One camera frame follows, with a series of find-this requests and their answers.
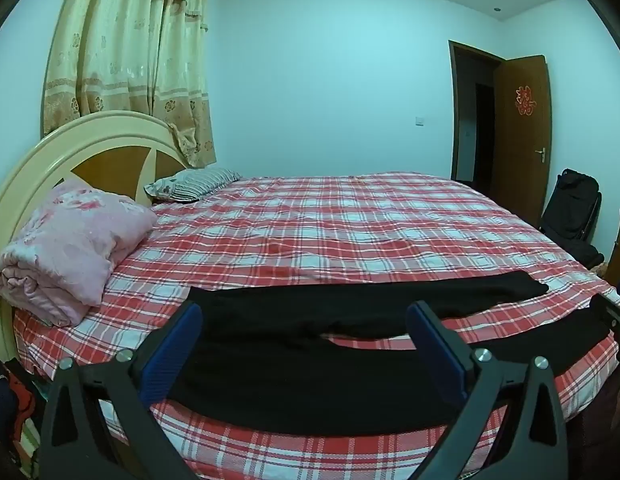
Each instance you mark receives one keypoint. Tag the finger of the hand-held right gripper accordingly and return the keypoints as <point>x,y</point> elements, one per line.
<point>610,310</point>

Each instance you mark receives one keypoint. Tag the red paper door decoration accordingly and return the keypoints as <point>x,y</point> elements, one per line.
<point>525,100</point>

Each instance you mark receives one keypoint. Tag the brown wooden door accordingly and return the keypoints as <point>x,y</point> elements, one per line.
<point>520,160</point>

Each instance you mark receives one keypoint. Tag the dark brown door frame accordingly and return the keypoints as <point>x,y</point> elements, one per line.
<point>454,110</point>

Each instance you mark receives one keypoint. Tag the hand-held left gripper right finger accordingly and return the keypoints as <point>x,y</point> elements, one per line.
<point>435,355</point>

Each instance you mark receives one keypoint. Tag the black pants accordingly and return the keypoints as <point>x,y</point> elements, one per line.
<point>290,375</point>

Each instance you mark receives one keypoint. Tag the pile of clothes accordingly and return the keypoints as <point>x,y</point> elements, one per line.
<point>9,410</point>

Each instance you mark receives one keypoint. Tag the bed with red plaid sheet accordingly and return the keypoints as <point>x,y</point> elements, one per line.
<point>340,225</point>

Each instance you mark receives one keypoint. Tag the striped grey pillow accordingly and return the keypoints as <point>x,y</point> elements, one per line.
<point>189,185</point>

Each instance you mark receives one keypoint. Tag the folded pink quilt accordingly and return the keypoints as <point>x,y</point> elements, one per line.
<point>74,250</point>

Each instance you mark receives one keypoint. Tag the beige floral curtain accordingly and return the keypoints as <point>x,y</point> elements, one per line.
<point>124,60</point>

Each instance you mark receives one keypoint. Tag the cream wooden headboard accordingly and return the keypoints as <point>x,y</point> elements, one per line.
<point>114,125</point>

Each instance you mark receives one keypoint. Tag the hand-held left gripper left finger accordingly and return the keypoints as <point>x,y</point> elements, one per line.
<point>169,355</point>

